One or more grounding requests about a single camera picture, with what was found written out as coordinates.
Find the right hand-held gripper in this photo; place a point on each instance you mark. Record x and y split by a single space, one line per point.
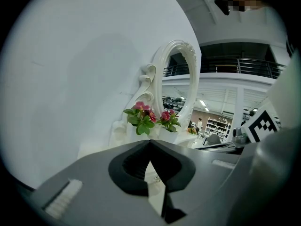
261 126

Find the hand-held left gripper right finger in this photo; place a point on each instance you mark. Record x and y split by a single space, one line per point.
202 185

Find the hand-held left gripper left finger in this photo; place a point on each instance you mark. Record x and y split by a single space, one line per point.
98 192

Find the grey chair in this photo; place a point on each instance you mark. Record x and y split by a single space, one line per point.
212 139

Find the white display shelf with goods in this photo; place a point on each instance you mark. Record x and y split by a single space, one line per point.
218 127

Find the orange flower potted plant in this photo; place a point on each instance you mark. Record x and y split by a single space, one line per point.
192 131

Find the pink flower potted plant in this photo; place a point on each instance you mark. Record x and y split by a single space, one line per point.
141 120
169 126

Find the dark metal balcony railing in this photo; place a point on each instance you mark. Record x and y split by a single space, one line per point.
247 66

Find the oval mirror with ornate frame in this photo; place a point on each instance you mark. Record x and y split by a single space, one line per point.
155 83

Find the black head-worn camera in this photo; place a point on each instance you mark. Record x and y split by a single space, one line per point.
222 3

